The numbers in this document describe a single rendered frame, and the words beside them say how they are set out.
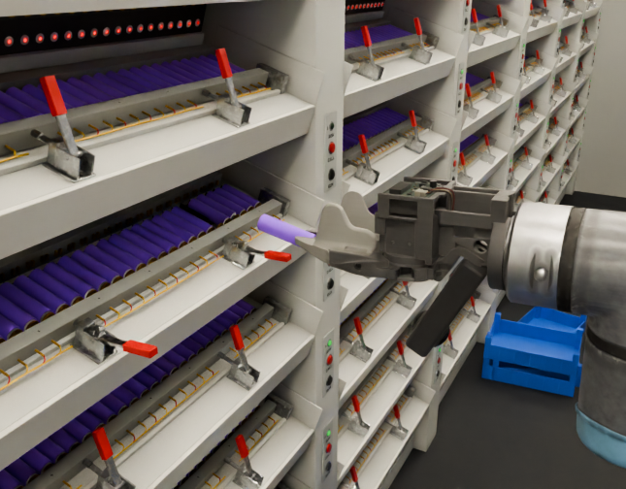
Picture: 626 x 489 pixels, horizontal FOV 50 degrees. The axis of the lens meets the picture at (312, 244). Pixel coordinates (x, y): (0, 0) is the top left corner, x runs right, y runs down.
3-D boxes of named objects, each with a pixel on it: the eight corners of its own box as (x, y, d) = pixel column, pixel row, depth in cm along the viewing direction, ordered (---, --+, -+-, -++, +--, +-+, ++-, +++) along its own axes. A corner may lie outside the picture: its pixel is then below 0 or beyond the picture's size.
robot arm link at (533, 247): (568, 287, 63) (551, 330, 55) (515, 279, 66) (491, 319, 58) (577, 194, 60) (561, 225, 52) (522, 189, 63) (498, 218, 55)
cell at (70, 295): (40, 278, 77) (82, 306, 75) (27, 284, 76) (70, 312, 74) (41, 265, 76) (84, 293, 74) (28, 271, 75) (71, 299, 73)
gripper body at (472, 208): (399, 175, 67) (523, 185, 62) (398, 256, 70) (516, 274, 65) (369, 193, 61) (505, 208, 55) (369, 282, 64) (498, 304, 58)
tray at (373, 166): (443, 154, 166) (464, 102, 159) (334, 233, 116) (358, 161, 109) (371, 121, 172) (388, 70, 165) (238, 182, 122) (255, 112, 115)
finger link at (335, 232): (294, 194, 68) (382, 202, 64) (297, 249, 70) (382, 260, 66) (280, 202, 65) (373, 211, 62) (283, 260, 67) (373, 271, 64)
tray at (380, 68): (448, 75, 159) (472, 16, 152) (335, 122, 109) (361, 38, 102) (374, 44, 165) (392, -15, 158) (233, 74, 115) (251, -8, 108)
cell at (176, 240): (148, 228, 92) (185, 249, 90) (139, 232, 91) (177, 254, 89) (150, 216, 91) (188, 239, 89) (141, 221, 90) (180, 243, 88)
